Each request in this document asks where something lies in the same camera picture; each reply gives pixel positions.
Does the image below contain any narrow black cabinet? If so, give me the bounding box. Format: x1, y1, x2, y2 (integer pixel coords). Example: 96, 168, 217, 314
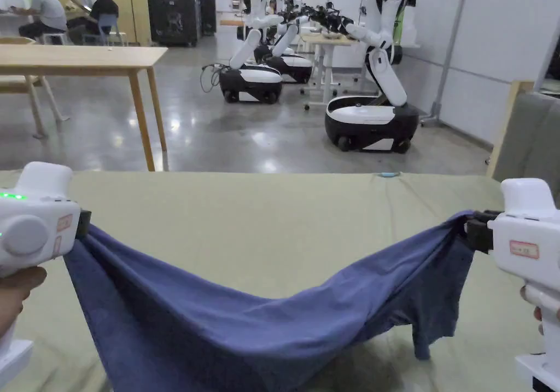
199, 0, 217, 37

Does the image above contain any large black cabinet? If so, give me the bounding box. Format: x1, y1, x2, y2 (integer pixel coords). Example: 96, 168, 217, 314
145, 0, 202, 48

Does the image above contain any person's right hand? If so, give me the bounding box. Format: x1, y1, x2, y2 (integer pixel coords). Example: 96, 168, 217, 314
520, 285, 546, 336

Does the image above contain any black floor cable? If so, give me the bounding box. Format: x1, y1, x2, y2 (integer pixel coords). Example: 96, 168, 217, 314
201, 61, 226, 94

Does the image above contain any blue chair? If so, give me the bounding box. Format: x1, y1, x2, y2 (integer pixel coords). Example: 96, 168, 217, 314
82, 13, 129, 47

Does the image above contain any white and black wheeled robot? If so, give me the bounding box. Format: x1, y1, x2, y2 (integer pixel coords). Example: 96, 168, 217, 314
261, 0, 314, 84
218, 0, 298, 104
306, 0, 421, 153

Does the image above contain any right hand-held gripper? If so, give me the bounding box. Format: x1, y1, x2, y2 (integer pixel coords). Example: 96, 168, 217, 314
463, 177, 560, 392

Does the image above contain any large wooden table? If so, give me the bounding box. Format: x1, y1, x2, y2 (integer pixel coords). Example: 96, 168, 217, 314
0, 44, 170, 172

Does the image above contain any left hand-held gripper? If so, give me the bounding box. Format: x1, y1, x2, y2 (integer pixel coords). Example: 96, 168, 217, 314
0, 161, 92, 392

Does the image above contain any white stool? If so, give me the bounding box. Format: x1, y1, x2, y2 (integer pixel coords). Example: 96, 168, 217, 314
40, 32, 73, 46

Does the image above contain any bed with pale green sheet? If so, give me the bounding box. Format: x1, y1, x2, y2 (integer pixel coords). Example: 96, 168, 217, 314
0, 171, 560, 392

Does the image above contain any yellow wooden cabinet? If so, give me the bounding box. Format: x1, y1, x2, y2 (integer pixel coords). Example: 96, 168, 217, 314
45, 0, 152, 46

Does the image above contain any person's left hand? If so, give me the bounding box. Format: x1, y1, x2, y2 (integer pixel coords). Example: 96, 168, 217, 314
0, 266, 48, 341

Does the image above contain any grey padded headboard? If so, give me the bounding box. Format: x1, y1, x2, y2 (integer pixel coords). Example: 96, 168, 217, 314
486, 80, 560, 183

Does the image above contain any wooden bench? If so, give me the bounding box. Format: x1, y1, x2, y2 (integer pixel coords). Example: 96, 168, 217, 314
0, 37, 71, 139

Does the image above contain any white desk with wooden top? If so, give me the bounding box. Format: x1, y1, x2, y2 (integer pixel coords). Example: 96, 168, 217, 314
300, 32, 368, 112

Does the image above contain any dark blue shirt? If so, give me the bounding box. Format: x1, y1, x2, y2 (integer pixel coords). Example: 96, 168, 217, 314
63, 210, 479, 392

